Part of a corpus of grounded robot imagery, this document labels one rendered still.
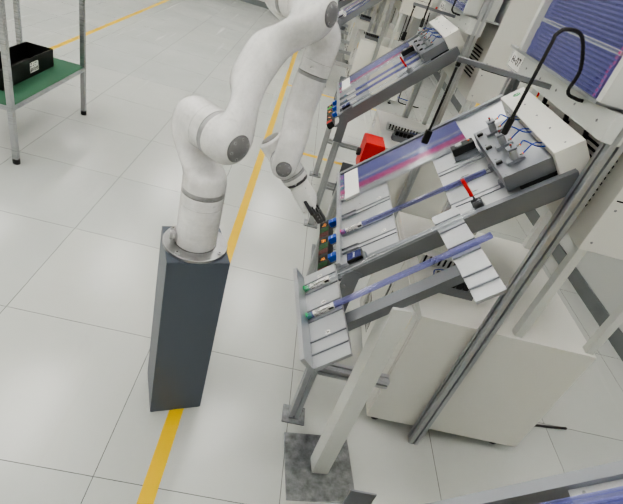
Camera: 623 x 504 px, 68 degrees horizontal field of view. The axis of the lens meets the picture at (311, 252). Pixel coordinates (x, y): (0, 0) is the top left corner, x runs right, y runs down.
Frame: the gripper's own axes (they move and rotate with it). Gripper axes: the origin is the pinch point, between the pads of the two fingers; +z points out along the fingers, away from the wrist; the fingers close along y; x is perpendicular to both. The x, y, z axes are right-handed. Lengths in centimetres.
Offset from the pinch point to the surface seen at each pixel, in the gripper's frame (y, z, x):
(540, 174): 17, 8, 65
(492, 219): 21, 13, 49
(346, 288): 25.3, 13.6, 3.0
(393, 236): 13.6, 10.2, 21.3
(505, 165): 11, 4, 59
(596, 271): -121, 183, 107
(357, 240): 7.3, 10.2, 9.1
